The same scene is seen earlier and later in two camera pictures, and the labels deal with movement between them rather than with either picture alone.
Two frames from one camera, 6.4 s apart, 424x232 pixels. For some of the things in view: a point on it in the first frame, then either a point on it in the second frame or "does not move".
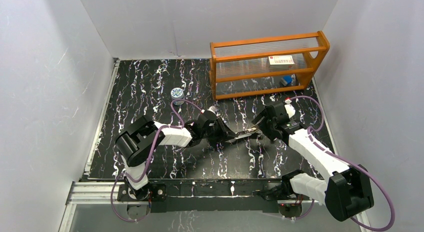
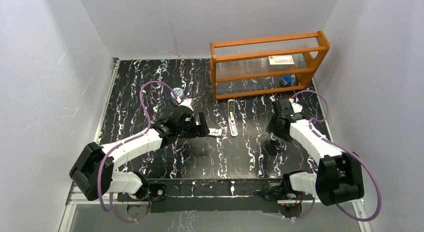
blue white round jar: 177,93 does not move
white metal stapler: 249,132 → 231,117
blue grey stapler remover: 286,80 does not move
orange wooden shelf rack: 265,65 does not move
